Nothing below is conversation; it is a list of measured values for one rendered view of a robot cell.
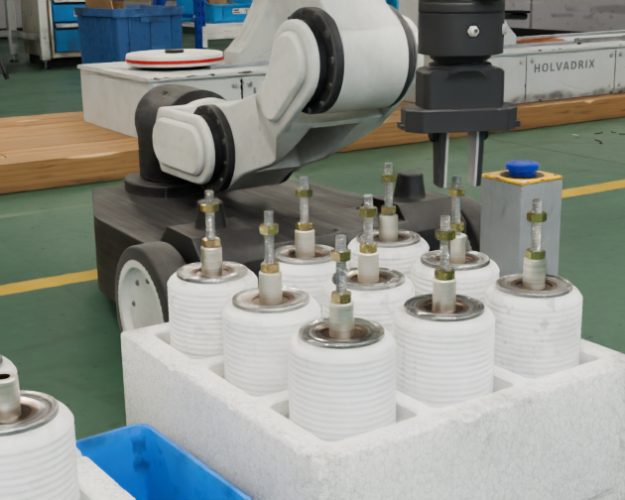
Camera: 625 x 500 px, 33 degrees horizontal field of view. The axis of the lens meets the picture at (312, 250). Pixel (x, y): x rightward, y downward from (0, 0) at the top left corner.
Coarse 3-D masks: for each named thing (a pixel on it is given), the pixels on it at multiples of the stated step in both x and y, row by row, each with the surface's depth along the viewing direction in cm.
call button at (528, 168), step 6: (510, 162) 128; (516, 162) 128; (522, 162) 128; (528, 162) 128; (534, 162) 128; (510, 168) 127; (516, 168) 127; (522, 168) 126; (528, 168) 126; (534, 168) 127; (510, 174) 128; (516, 174) 127; (522, 174) 127; (528, 174) 127; (534, 174) 128
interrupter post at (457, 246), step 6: (462, 234) 114; (456, 240) 113; (462, 240) 113; (450, 246) 114; (456, 246) 113; (462, 246) 114; (450, 252) 114; (456, 252) 114; (462, 252) 114; (450, 258) 114; (456, 258) 114; (462, 258) 114
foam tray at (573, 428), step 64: (128, 384) 116; (192, 384) 102; (512, 384) 100; (576, 384) 100; (192, 448) 104; (256, 448) 93; (320, 448) 87; (384, 448) 88; (448, 448) 92; (512, 448) 97; (576, 448) 102
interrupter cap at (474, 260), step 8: (424, 256) 116; (432, 256) 116; (472, 256) 116; (480, 256) 116; (488, 256) 115; (424, 264) 114; (432, 264) 113; (456, 264) 114; (464, 264) 113; (472, 264) 113; (480, 264) 112; (488, 264) 113
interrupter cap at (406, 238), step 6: (360, 234) 125; (378, 234) 126; (402, 234) 126; (408, 234) 125; (414, 234) 125; (360, 240) 123; (378, 240) 124; (402, 240) 123; (408, 240) 123; (414, 240) 122; (420, 240) 123; (378, 246) 121; (384, 246) 121; (390, 246) 121; (396, 246) 121; (402, 246) 121
